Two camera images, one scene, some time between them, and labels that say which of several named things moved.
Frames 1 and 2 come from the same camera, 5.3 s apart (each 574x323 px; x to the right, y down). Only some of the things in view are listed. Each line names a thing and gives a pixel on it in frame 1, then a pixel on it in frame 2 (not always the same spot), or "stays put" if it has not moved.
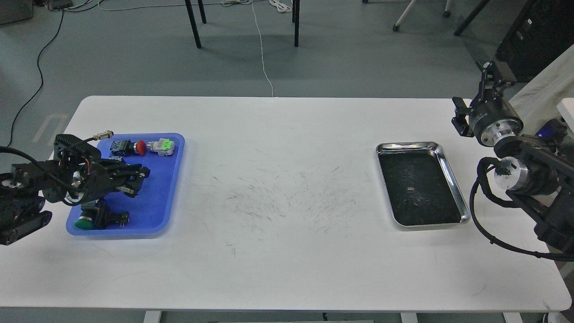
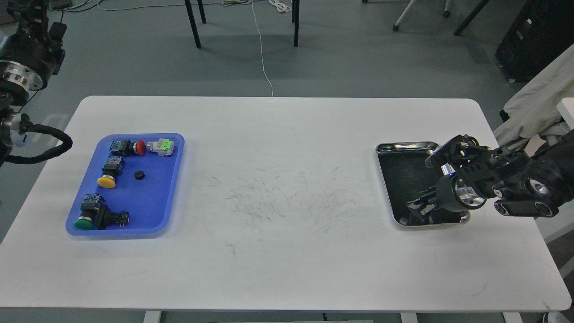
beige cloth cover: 537,102 stays put
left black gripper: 92,181 → 31,47
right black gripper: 492,119 → 423,211
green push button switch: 94,218 stays put
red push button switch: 126,147 stays put
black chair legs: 296,6 stays put
